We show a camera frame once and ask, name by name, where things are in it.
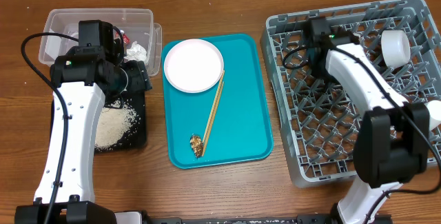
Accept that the white tissue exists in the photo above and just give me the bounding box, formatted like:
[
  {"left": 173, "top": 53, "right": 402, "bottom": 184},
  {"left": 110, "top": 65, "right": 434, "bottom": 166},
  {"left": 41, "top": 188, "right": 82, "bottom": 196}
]
[{"left": 125, "top": 41, "right": 147, "bottom": 62}]

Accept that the teal plastic tray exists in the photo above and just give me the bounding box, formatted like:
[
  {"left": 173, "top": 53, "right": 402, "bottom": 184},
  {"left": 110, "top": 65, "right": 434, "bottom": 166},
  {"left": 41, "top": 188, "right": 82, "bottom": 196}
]
[{"left": 163, "top": 34, "right": 274, "bottom": 169}]

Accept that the grey dishwasher rack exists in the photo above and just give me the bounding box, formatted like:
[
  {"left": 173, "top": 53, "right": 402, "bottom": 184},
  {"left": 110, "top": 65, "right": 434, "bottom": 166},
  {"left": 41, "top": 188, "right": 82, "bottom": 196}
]
[{"left": 260, "top": 0, "right": 440, "bottom": 187}]

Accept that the grey white bowl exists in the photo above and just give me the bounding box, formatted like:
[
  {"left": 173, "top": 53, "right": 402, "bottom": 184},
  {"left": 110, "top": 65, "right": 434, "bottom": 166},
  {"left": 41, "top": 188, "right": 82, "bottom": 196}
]
[{"left": 425, "top": 100, "right": 441, "bottom": 130}]

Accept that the brown food scrap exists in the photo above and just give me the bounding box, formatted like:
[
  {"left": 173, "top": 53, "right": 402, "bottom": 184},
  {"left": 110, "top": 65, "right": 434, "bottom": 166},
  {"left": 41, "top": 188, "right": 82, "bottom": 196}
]
[{"left": 190, "top": 134, "right": 204, "bottom": 158}]

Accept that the wooden chopstick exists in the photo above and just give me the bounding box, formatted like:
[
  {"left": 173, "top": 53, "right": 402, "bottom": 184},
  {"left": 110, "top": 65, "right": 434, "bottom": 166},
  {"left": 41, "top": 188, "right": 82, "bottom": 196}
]
[
  {"left": 203, "top": 70, "right": 225, "bottom": 146},
  {"left": 202, "top": 82, "right": 224, "bottom": 156}
]

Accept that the pile of spilled rice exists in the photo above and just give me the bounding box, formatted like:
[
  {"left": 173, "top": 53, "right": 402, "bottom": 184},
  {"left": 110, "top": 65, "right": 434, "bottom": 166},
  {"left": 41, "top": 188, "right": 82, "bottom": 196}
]
[{"left": 94, "top": 101, "right": 141, "bottom": 151}]

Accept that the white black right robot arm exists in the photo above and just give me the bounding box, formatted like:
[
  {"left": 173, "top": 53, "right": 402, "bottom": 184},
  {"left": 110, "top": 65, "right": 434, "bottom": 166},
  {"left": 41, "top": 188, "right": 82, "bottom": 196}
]
[{"left": 302, "top": 17, "right": 434, "bottom": 223}]

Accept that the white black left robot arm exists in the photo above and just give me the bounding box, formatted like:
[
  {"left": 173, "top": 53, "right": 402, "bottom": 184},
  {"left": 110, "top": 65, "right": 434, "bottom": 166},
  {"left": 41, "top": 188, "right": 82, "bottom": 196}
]
[{"left": 14, "top": 20, "right": 152, "bottom": 223}]

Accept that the white cup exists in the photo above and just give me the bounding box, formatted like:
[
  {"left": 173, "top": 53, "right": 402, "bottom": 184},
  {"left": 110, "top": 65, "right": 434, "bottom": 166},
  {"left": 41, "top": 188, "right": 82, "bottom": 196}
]
[{"left": 380, "top": 30, "right": 411, "bottom": 68}]

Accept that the large white plate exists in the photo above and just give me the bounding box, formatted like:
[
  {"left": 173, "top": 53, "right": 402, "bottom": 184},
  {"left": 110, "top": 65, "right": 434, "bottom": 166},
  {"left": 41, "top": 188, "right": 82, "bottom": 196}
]
[{"left": 163, "top": 39, "right": 224, "bottom": 94}]

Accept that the black waste tray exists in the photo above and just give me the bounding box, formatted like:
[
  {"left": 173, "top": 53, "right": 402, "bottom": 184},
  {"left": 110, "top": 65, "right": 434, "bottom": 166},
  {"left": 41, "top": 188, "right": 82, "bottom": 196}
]
[{"left": 48, "top": 87, "right": 146, "bottom": 158}]

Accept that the red snack wrapper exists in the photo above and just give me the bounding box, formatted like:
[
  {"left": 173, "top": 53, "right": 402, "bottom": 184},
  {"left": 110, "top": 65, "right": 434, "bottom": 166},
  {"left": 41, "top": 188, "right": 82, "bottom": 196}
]
[{"left": 122, "top": 33, "right": 130, "bottom": 45}]

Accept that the clear plastic waste bin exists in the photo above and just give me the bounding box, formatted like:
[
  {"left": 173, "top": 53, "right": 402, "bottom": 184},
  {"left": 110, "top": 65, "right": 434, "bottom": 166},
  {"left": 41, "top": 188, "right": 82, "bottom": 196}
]
[{"left": 43, "top": 8, "right": 163, "bottom": 77}]

